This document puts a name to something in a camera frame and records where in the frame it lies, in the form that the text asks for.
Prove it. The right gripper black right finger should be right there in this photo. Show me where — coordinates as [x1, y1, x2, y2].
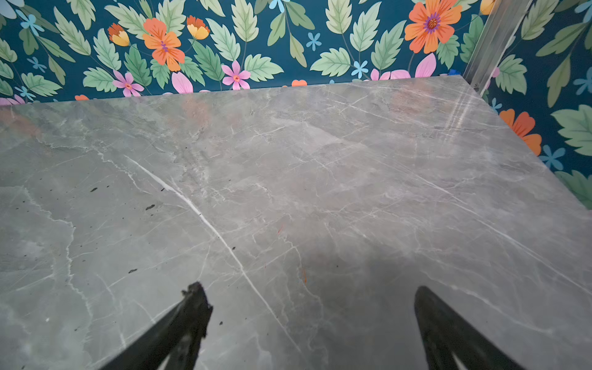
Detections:
[414, 286, 524, 370]

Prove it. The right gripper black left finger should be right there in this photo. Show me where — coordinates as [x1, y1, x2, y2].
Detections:
[103, 282, 214, 370]

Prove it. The aluminium frame post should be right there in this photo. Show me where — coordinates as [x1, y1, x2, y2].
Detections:
[462, 0, 532, 96]

